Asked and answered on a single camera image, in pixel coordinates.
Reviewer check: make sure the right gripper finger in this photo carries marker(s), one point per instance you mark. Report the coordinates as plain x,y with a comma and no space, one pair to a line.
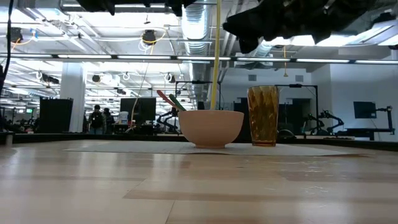
245,29

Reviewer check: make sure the yellow chopstick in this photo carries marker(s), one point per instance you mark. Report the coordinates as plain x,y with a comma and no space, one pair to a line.
215,62

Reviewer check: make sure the amber faceted plastic cup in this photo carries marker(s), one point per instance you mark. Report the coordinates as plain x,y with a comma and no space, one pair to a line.
263,116

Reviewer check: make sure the pink bowl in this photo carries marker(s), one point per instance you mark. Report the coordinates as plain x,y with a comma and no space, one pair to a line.
211,129

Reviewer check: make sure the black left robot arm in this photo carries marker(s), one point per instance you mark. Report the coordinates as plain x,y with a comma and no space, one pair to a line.
96,4

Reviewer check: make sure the dark background monitor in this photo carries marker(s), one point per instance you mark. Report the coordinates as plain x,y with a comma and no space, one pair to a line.
143,109

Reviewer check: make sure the black background robot arms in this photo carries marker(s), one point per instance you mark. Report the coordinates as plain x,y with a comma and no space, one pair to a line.
326,123

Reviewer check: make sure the black monitor on stand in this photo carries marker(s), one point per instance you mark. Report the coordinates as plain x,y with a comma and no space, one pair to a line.
365,110

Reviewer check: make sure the white bucket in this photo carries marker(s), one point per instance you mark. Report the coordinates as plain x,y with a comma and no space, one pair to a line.
123,117

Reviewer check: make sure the person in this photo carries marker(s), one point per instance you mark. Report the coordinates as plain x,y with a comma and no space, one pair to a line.
109,119
96,121

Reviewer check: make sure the white pillar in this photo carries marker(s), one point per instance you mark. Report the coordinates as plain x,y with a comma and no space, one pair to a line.
73,90

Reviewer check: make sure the black cabinet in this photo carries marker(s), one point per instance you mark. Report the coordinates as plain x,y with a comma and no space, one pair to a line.
56,115

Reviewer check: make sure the silver ventilation duct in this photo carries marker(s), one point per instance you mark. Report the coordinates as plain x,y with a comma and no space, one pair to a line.
196,31

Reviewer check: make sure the black background rig frame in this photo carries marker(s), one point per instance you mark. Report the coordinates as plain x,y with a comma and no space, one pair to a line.
295,86

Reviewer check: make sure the black metal table frame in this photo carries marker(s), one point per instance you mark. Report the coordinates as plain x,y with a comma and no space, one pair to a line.
62,137

